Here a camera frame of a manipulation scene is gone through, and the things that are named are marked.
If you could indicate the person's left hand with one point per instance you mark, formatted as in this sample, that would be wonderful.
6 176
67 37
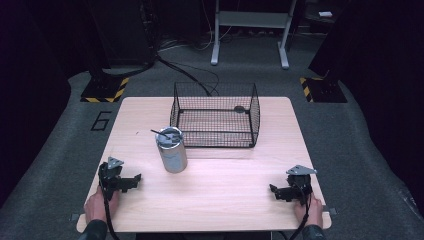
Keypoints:
96 206

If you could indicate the small white box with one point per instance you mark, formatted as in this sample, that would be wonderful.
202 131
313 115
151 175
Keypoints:
325 14

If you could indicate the dark round basket tag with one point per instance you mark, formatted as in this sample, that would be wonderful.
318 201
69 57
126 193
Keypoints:
239 109

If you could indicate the person's right hand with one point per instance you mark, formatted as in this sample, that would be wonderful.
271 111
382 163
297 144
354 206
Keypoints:
311 211

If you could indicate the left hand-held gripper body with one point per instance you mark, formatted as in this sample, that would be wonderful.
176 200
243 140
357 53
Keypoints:
110 176

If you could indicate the silver metal cup with lid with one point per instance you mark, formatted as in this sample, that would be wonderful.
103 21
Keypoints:
171 151

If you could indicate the black curtain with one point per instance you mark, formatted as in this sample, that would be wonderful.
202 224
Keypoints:
383 83
30 83

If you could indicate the black straw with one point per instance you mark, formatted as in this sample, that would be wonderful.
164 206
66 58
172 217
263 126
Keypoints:
159 133

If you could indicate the grey table bracket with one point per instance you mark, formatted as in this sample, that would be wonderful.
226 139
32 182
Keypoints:
330 211
74 217

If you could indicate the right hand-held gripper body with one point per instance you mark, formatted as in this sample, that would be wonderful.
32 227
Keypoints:
300 185

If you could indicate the black striped stand base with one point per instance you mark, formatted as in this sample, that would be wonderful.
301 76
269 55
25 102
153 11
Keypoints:
105 90
323 90

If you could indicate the dark cabinet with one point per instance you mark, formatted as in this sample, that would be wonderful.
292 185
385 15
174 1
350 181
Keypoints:
121 30

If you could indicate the white metal stand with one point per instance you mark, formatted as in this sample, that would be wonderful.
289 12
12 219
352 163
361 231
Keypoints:
253 20

